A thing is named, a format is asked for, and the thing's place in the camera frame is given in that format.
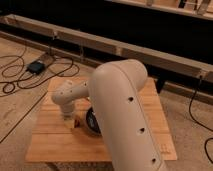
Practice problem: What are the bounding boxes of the wooden table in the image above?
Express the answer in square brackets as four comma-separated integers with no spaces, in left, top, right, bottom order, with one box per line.
[26,78,177,162]

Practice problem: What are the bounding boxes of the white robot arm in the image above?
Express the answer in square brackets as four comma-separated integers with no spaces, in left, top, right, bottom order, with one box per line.
[52,59,167,171]

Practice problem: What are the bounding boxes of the dark ceramic bowl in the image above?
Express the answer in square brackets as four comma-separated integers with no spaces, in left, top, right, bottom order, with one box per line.
[86,107,101,135]

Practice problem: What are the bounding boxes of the black floor cable right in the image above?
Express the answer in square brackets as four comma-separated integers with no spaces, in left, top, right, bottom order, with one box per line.
[188,75,213,164]

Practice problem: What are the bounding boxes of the black floor cable left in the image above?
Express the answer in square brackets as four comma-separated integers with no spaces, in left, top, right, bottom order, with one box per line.
[0,44,81,144]

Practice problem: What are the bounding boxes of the black floor cable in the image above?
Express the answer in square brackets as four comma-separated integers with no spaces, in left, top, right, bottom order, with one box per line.
[188,75,213,164]
[0,44,81,144]

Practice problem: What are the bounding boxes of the long wooden beam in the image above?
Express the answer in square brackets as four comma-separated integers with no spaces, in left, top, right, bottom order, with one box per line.
[0,15,213,83]

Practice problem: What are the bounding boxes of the black power adapter box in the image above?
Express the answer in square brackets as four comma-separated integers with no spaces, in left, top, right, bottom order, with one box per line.
[27,61,45,74]

